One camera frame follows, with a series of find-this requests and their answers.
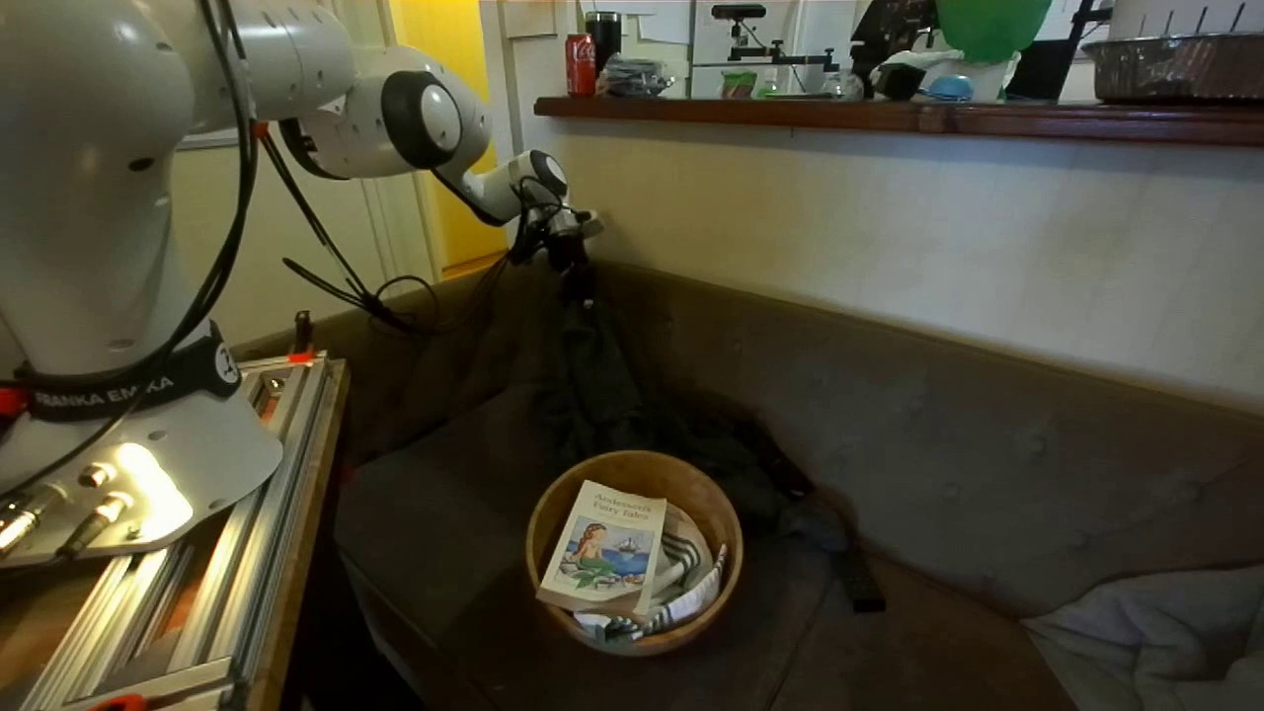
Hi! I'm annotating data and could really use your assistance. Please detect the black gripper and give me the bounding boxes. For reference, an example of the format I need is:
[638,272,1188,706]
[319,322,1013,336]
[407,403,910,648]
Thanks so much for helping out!
[507,195,610,277]

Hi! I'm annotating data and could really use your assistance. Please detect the dark grey blanket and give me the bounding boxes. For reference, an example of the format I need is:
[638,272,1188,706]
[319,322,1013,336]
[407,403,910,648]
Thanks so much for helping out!
[485,241,888,618]

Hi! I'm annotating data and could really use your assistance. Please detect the light grey blanket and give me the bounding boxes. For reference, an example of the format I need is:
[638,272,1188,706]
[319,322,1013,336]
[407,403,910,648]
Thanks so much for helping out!
[1018,563,1264,711]

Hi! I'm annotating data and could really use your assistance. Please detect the red can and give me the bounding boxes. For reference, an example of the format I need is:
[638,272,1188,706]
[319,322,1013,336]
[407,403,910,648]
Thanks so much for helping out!
[564,33,602,105]

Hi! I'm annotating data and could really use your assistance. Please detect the grey rounded container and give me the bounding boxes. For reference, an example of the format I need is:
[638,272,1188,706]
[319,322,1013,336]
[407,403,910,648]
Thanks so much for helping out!
[597,55,677,105]

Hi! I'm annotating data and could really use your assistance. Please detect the black tall cup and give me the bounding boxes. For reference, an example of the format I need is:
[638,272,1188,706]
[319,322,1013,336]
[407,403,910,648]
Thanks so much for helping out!
[586,10,628,81]

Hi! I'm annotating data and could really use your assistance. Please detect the yellow door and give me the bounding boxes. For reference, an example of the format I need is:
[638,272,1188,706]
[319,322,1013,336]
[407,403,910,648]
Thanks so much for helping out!
[385,0,514,285]

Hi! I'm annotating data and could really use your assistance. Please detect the black orange clamp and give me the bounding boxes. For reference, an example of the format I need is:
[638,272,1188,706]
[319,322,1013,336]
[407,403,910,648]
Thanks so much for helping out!
[286,305,323,373]

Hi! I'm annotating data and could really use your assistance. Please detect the round wooden bowl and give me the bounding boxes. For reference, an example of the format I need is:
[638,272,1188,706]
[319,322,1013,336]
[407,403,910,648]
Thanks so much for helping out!
[521,448,750,660]

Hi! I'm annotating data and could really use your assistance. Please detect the paperback book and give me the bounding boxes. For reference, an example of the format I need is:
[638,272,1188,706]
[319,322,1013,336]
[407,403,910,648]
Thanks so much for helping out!
[534,476,672,618]

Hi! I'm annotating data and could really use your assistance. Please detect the dark wooden counter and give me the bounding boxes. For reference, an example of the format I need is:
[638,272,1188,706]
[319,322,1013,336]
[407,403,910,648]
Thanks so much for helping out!
[530,90,1264,149]

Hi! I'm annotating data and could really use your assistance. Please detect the black bulky object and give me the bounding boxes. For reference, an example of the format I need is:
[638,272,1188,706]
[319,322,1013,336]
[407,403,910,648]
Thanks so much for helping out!
[846,0,947,105]

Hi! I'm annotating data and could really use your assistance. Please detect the small blue object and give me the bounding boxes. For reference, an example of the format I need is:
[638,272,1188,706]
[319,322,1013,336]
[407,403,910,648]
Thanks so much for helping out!
[922,66,980,106]

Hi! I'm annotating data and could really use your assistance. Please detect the green balloon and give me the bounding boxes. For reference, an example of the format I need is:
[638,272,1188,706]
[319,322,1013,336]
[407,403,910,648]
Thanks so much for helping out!
[931,0,1058,66]

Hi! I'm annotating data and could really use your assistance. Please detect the black angled stand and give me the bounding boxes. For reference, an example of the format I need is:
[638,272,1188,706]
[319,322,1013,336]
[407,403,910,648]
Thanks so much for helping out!
[1005,0,1120,106]

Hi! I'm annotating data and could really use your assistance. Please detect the brown tufted sofa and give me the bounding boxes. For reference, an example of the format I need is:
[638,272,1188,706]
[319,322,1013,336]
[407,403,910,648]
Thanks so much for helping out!
[232,255,1264,711]

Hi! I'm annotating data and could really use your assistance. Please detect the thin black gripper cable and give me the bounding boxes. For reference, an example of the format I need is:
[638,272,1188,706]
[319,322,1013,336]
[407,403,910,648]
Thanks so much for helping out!
[255,123,445,336]

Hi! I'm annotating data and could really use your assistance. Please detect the black camera on stand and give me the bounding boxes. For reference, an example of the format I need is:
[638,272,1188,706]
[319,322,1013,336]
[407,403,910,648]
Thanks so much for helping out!
[706,0,846,74]

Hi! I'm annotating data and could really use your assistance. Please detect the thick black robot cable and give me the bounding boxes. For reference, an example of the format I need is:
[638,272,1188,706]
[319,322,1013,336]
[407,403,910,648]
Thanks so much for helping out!
[0,0,265,503]

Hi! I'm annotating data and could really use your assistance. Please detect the black strap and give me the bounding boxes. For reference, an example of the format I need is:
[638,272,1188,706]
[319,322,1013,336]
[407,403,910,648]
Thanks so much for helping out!
[825,514,888,618]

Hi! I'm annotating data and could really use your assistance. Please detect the aluminium frame robot table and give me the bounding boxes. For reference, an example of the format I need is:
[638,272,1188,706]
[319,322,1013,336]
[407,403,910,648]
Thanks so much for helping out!
[0,349,356,711]

